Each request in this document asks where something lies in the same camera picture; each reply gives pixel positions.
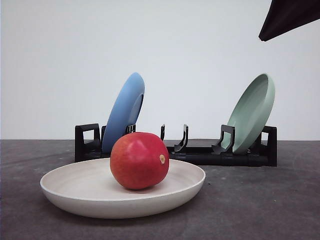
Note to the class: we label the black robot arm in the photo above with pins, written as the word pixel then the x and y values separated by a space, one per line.
pixel 286 15

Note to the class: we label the white plate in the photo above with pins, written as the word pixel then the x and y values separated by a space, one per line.
pixel 88 187

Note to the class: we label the blue plate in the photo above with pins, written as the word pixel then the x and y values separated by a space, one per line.
pixel 125 110

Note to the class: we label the red pomegranate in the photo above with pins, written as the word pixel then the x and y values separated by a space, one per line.
pixel 139 160

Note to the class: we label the black dish rack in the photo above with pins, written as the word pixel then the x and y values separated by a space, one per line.
pixel 88 148

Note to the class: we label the green plate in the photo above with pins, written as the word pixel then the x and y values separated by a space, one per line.
pixel 250 113

